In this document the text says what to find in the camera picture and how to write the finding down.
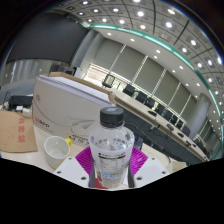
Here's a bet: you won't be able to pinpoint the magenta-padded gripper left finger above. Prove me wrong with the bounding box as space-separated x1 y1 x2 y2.
53 146 98 188

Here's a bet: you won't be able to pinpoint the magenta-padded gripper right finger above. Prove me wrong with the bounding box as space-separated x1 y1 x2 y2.
128 146 169 188

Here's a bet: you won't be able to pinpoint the clear black-capped water bottle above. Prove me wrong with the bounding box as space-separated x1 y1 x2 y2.
88 106 136 190

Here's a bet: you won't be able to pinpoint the white cup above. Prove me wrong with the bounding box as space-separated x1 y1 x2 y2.
43 135 72 170

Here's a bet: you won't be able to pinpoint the black desk microphone units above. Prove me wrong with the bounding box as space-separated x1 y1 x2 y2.
146 109 198 148

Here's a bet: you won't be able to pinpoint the long curved conference desk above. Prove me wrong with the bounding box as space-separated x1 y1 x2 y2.
108 87 209 164

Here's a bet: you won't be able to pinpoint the white paper ream box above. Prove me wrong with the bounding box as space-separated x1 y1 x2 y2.
32 71 118 148

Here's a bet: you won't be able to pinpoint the brown kraft envelope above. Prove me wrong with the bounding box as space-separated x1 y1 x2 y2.
0 109 39 154

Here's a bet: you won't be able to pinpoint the row of black office chairs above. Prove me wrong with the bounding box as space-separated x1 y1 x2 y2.
122 83 193 138

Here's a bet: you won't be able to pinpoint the black power adapter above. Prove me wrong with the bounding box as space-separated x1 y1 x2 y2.
8 94 34 113

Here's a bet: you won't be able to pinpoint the mesh-back office chair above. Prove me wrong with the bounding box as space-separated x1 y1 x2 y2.
102 73 117 89

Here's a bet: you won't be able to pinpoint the round ceiling lights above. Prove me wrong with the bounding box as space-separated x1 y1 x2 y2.
63 0 224 98

